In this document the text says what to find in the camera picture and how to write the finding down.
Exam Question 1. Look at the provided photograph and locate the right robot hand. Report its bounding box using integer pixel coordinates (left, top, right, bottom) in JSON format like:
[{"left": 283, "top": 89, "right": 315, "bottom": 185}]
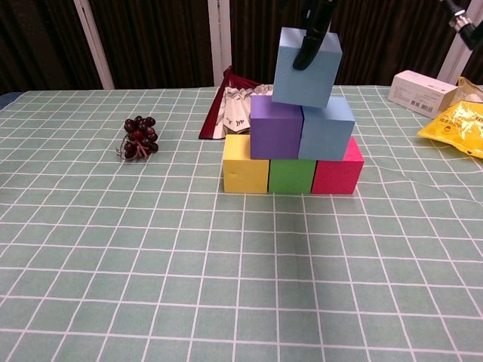
[{"left": 292, "top": 0, "right": 336, "bottom": 72}]

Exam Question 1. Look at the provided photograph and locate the light blue foam cube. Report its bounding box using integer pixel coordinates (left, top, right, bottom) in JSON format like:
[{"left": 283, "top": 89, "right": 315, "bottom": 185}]
[
  {"left": 271, "top": 26, "right": 343, "bottom": 109},
  {"left": 297, "top": 96, "right": 355, "bottom": 161}
]

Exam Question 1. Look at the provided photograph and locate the purple foam cube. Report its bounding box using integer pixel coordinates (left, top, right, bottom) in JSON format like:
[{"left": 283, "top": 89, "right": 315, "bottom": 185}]
[{"left": 249, "top": 95, "right": 305, "bottom": 160}]

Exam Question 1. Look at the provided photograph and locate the pink foam cube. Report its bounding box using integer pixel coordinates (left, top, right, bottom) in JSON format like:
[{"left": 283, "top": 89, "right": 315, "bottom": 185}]
[{"left": 311, "top": 136, "right": 365, "bottom": 196}]

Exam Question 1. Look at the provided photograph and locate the green foam cube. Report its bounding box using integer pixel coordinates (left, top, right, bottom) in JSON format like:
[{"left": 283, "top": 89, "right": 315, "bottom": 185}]
[{"left": 267, "top": 158, "right": 317, "bottom": 195}]

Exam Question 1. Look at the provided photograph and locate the yellow foam cube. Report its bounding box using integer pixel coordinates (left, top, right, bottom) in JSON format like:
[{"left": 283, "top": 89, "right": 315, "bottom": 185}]
[{"left": 222, "top": 134, "right": 271, "bottom": 195}]

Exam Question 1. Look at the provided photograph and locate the white cardboard box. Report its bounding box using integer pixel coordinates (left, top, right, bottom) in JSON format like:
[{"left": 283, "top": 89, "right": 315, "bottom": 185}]
[{"left": 387, "top": 69, "right": 460, "bottom": 118}]

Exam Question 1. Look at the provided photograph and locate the painted paper folding fan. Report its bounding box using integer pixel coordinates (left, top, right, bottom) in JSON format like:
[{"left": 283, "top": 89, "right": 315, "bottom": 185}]
[{"left": 198, "top": 66, "right": 275, "bottom": 141}]

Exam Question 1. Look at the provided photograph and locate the yellow snack bag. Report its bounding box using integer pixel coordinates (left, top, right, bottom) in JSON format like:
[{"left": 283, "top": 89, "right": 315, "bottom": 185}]
[{"left": 417, "top": 75, "right": 483, "bottom": 159}]

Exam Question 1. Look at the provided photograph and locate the dark red grape bunch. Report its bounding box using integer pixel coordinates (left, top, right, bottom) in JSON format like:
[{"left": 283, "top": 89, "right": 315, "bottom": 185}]
[{"left": 115, "top": 115, "right": 159, "bottom": 163}]

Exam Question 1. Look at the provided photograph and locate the green checked tablecloth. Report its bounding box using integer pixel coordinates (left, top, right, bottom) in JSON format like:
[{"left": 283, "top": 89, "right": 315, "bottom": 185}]
[{"left": 0, "top": 84, "right": 483, "bottom": 362}]

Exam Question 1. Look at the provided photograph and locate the white metal frame post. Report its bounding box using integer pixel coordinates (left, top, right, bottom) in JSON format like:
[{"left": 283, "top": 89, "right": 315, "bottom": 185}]
[
  {"left": 438, "top": 22, "right": 472, "bottom": 84},
  {"left": 73, "top": 0, "right": 115, "bottom": 91},
  {"left": 207, "top": 0, "right": 232, "bottom": 87}
]

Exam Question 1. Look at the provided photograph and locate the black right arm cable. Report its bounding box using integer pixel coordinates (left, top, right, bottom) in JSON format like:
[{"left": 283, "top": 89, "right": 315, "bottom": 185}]
[{"left": 439, "top": 0, "right": 483, "bottom": 52}]

